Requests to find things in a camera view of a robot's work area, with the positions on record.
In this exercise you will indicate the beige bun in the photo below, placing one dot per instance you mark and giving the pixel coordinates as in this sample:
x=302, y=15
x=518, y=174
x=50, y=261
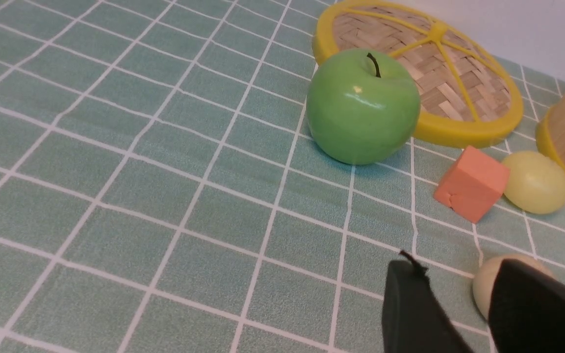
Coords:
x=484, y=279

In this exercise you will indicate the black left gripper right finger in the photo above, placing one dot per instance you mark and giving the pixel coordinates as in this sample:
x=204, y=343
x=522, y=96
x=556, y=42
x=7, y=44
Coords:
x=526, y=310

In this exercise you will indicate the pale yellow bun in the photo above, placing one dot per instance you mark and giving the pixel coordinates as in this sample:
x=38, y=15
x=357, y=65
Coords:
x=536, y=183

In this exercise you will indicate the orange foam cube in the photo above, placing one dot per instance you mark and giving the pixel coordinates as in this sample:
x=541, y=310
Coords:
x=473, y=184

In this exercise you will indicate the green apple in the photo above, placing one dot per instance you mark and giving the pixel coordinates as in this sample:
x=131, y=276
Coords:
x=362, y=106

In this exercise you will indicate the yellow woven steamer lid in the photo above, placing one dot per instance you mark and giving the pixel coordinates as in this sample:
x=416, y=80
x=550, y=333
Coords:
x=467, y=97

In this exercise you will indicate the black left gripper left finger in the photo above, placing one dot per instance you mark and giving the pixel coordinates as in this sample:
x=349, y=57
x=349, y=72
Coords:
x=413, y=320

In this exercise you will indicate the green checkered tablecloth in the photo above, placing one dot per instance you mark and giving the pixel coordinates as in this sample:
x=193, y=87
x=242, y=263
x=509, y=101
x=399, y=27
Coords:
x=160, y=192

